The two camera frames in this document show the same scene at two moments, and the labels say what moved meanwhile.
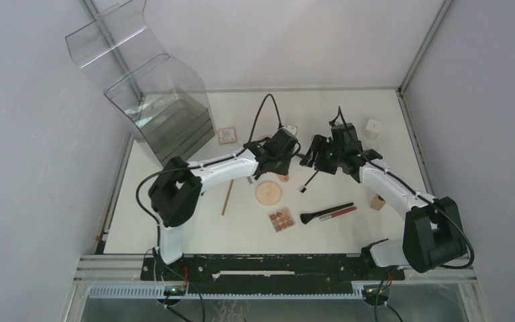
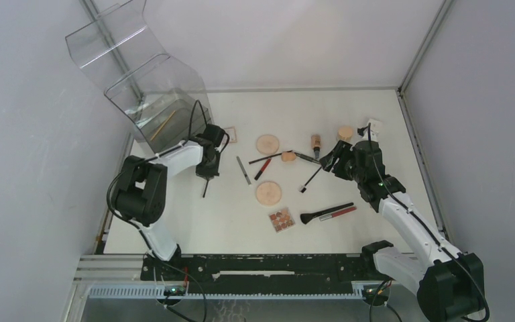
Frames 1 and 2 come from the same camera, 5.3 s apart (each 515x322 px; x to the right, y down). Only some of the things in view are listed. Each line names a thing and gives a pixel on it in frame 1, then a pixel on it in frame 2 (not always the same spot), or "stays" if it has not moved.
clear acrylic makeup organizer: [164, 105] stays
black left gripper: [283, 169] → [209, 174]
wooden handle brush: [227, 197] → [161, 127]
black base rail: [223, 274] stays
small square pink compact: [227, 135] stays
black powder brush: [306, 217] stays
